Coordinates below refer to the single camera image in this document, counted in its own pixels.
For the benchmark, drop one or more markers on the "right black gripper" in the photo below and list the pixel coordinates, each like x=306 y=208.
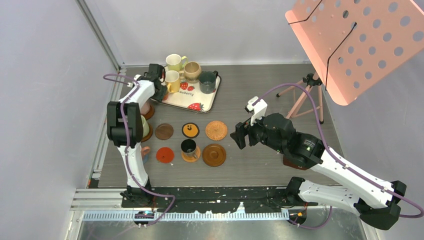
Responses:
x=238 y=135

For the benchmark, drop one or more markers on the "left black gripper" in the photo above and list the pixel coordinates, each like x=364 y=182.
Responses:
x=160 y=97

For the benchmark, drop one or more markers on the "woven rattan coaster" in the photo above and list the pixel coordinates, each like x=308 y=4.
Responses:
x=216 y=130

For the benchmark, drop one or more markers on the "dark brown ridged coaster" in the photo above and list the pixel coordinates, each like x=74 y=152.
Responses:
x=214 y=155

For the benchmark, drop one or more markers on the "dark walnut round coaster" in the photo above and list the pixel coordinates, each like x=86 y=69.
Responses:
x=164 y=131

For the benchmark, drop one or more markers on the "light green cup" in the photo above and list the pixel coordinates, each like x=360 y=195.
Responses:
x=145 y=127

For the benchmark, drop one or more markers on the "orange black smiley coaster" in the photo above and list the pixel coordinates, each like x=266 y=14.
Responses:
x=190 y=130

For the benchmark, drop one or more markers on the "brown ridged wooden coaster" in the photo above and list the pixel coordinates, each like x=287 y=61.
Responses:
x=149 y=135

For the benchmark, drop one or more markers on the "dark maroon cup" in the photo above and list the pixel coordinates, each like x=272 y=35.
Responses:
x=189 y=148

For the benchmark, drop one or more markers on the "light orange round coaster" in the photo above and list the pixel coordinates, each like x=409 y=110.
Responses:
x=192 y=159

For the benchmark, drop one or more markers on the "small pink white cup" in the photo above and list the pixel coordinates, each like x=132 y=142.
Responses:
x=145 y=152

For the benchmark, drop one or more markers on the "red apple smiley coaster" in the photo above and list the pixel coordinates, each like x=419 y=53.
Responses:
x=165 y=155

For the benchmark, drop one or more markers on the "blue round coaster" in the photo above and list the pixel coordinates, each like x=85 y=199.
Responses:
x=145 y=159

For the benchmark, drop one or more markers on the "pink white mug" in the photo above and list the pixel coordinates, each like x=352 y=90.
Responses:
x=145 y=108

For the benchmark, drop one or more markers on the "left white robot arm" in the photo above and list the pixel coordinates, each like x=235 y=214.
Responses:
x=124 y=128

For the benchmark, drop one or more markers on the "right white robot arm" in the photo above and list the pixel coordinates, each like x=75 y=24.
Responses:
x=361 y=193

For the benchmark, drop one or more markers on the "beige brown cup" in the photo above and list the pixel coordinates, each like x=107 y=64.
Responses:
x=191 y=71

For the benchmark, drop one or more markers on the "yellow mug middle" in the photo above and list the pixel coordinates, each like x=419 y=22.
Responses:
x=172 y=80

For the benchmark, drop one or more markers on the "yellow mug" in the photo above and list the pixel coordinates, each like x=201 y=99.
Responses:
x=172 y=80
x=175 y=62

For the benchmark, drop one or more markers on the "cream serving tray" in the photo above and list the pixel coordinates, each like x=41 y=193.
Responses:
x=190 y=97

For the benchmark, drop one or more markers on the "yellow mug back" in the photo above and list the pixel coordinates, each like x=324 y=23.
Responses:
x=175 y=62

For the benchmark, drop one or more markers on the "dark green mug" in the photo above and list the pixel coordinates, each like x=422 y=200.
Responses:
x=208 y=81

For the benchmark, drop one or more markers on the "pink tripod legs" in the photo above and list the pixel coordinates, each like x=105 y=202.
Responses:
x=311 y=81

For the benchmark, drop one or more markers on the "pink perforated music stand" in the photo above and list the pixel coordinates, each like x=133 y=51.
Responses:
x=353 y=44

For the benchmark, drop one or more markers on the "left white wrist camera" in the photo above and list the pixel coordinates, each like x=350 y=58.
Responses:
x=135 y=82

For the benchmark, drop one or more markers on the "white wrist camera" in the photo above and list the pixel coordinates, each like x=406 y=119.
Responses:
x=257 y=108
x=135 y=82

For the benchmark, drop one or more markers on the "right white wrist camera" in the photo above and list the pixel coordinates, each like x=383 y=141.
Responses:
x=257 y=108

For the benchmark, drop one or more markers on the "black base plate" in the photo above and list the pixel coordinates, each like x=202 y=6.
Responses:
x=218 y=200

